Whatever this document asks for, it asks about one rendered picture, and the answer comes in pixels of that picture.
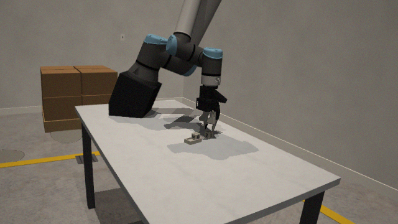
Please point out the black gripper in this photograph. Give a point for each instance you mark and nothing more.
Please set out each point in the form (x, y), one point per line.
(208, 103)

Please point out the beige cube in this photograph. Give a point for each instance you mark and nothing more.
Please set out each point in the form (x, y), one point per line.
(208, 134)
(195, 135)

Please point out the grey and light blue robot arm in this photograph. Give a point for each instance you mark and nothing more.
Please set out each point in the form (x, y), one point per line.
(180, 53)

